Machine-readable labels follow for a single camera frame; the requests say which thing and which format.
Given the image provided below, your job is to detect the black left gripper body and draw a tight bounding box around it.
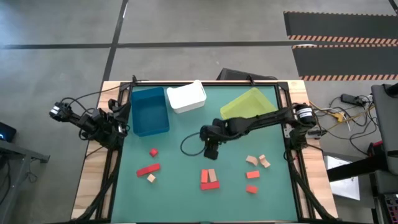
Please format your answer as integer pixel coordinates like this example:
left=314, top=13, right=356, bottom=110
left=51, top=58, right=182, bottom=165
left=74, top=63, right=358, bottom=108
left=104, top=114, right=126, bottom=138

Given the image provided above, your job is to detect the grey work table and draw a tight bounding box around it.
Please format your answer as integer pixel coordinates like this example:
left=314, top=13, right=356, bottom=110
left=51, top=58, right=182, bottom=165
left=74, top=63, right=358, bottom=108
left=371, top=83, right=398, bottom=175

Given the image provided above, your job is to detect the long red block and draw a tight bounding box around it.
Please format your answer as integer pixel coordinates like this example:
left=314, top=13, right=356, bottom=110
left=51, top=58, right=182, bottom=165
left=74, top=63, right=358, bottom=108
left=136, top=162, right=162, bottom=178
left=200, top=181, right=221, bottom=191

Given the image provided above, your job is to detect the yellow translucent plastic bin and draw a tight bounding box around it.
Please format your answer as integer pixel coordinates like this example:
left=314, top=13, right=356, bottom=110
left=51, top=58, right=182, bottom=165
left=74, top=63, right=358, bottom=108
left=220, top=87, right=279, bottom=121

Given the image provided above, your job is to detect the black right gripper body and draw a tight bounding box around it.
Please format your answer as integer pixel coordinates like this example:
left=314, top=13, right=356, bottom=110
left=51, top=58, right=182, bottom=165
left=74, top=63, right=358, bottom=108
left=203, top=139, right=220, bottom=161

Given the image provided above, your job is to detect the dark grey desk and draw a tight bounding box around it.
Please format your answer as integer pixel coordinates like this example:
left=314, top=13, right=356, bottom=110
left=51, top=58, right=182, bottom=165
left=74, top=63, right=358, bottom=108
left=0, top=139, right=50, bottom=224

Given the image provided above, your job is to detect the black monitor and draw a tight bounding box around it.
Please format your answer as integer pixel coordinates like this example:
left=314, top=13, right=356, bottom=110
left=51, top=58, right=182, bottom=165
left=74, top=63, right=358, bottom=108
left=216, top=67, right=277, bottom=81

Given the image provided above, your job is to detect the black aluminium table frame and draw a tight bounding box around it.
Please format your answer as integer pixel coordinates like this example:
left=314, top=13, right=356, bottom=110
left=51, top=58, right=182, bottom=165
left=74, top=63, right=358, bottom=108
left=73, top=79, right=338, bottom=224

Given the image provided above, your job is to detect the blue plastic bin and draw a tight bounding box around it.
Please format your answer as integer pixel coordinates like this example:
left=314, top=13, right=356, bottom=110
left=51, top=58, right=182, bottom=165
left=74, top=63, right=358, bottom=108
left=130, top=86, right=170, bottom=138

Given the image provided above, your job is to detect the black table leg beam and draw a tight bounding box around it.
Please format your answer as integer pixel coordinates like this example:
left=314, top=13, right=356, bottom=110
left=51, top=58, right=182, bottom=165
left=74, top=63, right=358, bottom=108
left=326, top=152, right=389, bottom=183

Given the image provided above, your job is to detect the white plastic bin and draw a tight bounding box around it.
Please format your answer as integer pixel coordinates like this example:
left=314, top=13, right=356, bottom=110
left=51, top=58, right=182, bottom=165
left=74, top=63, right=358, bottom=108
left=166, top=79, right=208, bottom=114

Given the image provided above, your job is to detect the black power strip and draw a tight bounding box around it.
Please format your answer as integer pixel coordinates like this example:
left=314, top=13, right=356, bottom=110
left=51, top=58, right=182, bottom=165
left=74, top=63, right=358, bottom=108
left=340, top=93, right=368, bottom=106

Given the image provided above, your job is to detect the yellow cable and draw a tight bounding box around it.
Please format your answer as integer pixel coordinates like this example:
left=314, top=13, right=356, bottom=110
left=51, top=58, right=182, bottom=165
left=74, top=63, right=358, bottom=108
left=309, top=101, right=376, bottom=133

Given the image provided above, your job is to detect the black hazard-striped floor mat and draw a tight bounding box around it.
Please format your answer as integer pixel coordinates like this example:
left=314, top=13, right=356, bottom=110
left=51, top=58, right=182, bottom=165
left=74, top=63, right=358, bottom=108
left=283, top=11, right=398, bottom=45
left=292, top=44, right=398, bottom=82

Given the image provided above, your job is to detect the white paper sheet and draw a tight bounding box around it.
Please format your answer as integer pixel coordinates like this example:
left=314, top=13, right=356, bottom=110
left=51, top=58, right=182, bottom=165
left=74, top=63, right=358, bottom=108
left=323, top=155, right=361, bottom=202

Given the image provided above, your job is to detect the black device with blue light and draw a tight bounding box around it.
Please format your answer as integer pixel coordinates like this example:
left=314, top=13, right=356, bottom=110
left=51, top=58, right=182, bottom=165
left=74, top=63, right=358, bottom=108
left=0, top=121, right=17, bottom=143

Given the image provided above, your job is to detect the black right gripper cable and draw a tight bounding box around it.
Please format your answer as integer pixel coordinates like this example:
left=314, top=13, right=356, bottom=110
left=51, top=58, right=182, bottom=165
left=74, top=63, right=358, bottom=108
left=180, top=132, right=208, bottom=157

